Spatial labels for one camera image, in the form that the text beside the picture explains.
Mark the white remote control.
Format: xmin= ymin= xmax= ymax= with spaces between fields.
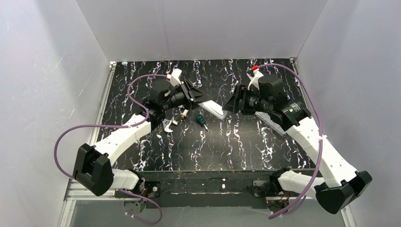
xmin=198 ymin=100 xmax=227 ymax=120

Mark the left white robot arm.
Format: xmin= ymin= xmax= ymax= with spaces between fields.
xmin=72 ymin=79 xmax=226 ymax=196

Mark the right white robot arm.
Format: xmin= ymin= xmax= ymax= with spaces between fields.
xmin=223 ymin=76 xmax=372 ymax=214

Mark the white plastic pipe fitting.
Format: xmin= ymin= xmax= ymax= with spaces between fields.
xmin=181 ymin=109 xmax=190 ymax=121

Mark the clear plastic screw box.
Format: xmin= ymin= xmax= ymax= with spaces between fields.
xmin=255 ymin=112 xmax=286 ymax=136

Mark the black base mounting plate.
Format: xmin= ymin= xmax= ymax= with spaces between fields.
xmin=114 ymin=170 xmax=301 ymax=209

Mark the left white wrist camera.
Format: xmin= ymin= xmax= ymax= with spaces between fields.
xmin=166 ymin=68 xmax=182 ymax=87

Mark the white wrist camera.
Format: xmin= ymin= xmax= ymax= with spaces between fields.
xmin=247 ymin=65 xmax=264 ymax=91
xmin=166 ymin=68 xmax=182 ymax=87

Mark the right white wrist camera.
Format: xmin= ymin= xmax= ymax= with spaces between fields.
xmin=247 ymin=65 xmax=264 ymax=91

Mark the green handled screwdriver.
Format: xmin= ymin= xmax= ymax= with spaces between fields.
xmin=196 ymin=114 xmax=208 ymax=131

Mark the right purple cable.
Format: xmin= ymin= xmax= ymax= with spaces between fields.
xmin=257 ymin=63 xmax=323 ymax=220

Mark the aluminium frame rail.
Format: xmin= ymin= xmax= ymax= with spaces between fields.
xmin=58 ymin=61 xmax=117 ymax=227

